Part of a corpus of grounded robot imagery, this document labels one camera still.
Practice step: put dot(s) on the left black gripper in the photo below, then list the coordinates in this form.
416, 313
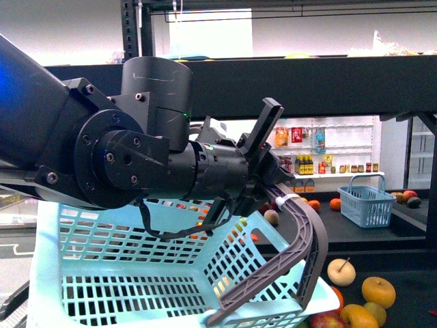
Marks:
235, 175

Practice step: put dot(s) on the teal plastic shopping basket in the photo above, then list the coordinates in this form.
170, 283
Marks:
102, 269

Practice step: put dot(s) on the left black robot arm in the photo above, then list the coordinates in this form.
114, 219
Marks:
67, 142

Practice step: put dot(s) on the peach on far shelf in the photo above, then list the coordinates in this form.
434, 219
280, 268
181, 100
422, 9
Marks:
272, 217

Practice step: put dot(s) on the orange far shelf right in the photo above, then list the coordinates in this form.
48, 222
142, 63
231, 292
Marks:
315, 204

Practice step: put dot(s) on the white sauce shelf unit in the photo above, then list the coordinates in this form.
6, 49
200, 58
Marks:
335, 145

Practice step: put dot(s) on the black metal shelf rack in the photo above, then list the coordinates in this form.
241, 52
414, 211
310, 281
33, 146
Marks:
388, 87

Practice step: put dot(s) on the small blue plastic basket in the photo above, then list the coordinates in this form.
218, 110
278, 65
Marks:
367, 206

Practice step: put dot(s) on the white pear long stem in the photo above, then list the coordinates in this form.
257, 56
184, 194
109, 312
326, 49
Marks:
341, 272

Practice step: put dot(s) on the small orange tangerine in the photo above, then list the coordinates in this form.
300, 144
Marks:
340, 298

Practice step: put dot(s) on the red yellow apple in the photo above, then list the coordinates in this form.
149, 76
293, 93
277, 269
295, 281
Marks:
326, 320

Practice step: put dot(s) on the yellow orange persimmon fruit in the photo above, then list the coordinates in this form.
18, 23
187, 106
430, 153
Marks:
356, 316

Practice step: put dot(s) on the olive kiwi upper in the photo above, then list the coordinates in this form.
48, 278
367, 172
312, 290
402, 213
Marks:
378, 312

